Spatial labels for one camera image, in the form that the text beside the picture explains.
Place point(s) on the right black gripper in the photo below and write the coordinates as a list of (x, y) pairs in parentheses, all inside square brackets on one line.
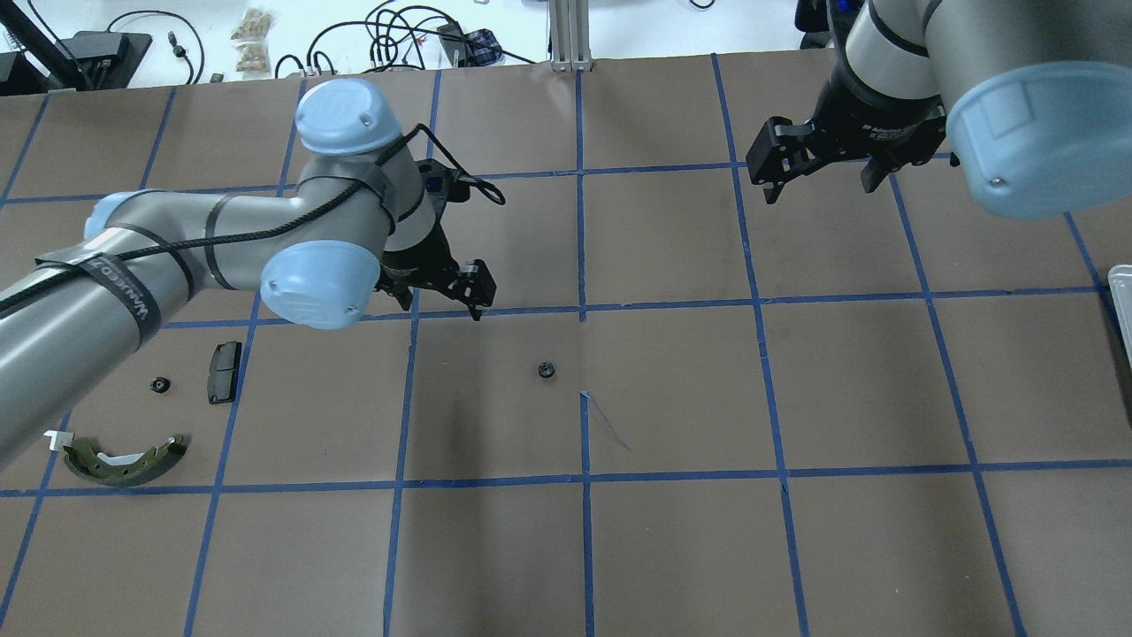
[(871, 122)]

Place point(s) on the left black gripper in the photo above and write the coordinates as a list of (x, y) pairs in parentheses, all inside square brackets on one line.
[(423, 260)]

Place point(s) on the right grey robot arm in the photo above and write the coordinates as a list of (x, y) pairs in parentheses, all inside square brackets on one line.
[(1033, 98)]

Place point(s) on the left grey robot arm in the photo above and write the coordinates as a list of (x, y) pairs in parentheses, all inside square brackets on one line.
[(365, 218)]

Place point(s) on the black brake pad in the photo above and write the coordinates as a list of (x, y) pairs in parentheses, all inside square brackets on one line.
[(224, 373)]

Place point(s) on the olive brake shoe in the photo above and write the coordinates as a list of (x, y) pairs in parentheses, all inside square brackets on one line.
[(87, 462)]

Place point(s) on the white curved plastic part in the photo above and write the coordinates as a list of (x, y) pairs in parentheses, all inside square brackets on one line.
[(59, 439)]

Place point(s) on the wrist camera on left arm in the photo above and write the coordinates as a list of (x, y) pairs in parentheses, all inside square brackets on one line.
[(456, 186)]

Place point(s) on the aluminium frame post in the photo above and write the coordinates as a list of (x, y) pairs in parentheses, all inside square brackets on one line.
[(569, 38)]

